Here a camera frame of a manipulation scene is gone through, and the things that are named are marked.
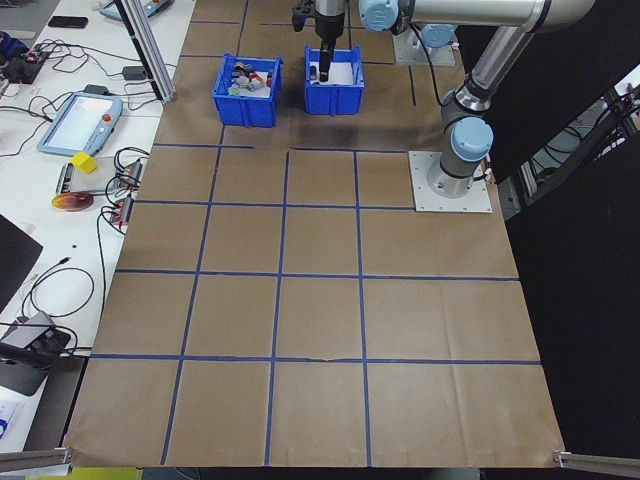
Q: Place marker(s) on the blue bin with black parts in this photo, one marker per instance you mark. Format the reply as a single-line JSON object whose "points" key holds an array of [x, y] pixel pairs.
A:
{"points": [[334, 100]]}

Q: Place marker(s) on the blue bin with push buttons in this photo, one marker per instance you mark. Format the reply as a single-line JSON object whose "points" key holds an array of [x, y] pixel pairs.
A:
{"points": [[245, 112]]}

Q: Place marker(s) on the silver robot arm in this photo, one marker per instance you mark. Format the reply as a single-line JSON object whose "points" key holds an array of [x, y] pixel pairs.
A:
{"points": [[500, 55]]}

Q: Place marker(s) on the red button with contact block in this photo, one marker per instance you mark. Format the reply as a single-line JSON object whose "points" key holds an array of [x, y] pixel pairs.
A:
{"points": [[270, 81]]}

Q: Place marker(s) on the red mushroom button black body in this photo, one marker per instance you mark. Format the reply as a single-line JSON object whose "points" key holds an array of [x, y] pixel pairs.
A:
{"points": [[256, 76]]}

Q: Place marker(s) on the yellow push button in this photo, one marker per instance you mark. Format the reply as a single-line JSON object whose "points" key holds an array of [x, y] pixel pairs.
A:
{"points": [[240, 65]]}

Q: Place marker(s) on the green white push button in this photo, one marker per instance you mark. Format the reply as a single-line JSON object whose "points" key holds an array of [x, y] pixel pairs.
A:
{"points": [[233, 93]]}

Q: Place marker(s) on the grey hub box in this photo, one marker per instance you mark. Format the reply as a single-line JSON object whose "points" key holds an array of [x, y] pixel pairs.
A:
{"points": [[25, 332]]}

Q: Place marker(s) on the white box blue print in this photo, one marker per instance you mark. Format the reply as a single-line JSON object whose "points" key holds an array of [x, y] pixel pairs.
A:
{"points": [[10, 417]]}

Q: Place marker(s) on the black cylindrical part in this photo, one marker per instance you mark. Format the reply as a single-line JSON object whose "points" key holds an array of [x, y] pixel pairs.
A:
{"points": [[313, 73]]}

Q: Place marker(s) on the light blue teach pendant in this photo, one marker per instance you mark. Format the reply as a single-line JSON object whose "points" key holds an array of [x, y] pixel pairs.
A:
{"points": [[80, 122], [150, 7]]}

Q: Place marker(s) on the black power adapter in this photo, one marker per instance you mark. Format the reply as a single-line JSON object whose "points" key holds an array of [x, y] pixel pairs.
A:
{"points": [[134, 74]]}

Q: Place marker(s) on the grey power adapter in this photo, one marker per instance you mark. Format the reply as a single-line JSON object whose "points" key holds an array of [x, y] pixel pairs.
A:
{"points": [[97, 90]]}

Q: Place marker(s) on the yellow cube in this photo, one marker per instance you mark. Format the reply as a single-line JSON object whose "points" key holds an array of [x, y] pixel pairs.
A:
{"points": [[83, 163]]}

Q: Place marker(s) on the black smartphone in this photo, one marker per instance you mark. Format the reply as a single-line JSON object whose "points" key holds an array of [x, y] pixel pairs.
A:
{"points": [[68, 21]]}

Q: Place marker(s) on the grey flat device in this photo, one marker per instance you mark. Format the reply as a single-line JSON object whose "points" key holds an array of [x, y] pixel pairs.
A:
{"points": [[85, 183]]}

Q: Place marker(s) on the red round disc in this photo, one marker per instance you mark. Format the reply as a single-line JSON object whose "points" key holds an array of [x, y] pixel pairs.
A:
{"points": [[72, 202]]}

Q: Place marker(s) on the white side table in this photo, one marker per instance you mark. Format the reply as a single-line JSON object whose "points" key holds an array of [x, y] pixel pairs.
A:
{"points": [[75, 235]]}

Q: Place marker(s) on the black electronics board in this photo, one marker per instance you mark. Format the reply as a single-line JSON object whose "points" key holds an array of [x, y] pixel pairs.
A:
{"points": [[22, 70]]}

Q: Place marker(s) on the black stand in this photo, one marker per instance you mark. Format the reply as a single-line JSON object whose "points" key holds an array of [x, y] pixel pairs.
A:
{"points": [[20, 377]]}

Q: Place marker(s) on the yellow green sheet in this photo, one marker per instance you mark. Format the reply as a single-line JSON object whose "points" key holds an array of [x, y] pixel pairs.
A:
{"points": [[100, 474]]}

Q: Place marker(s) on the aluminium profile bar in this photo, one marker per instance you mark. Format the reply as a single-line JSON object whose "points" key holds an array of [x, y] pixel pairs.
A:
{"points": [[600, 462], [35, 457]]}

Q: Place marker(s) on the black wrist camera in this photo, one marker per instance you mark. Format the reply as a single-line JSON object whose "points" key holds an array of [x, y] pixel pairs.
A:
{"points": [[301, 15]]}

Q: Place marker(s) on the white square base plate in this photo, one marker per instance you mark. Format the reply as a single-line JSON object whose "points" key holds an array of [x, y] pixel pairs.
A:
{"points": [[406, 52], [422, 197]]}

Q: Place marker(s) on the grey white switch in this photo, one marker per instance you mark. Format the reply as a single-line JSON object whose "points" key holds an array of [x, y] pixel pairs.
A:
{"points": [[246, 84]]}

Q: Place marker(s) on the aluminium profile post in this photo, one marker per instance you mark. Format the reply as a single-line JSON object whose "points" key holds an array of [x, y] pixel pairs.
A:
{"points": [[155, 65]]}

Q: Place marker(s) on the metal V-shaped frame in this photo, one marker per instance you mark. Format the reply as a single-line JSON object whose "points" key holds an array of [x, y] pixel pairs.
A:
{"points": [[530, 177]]}

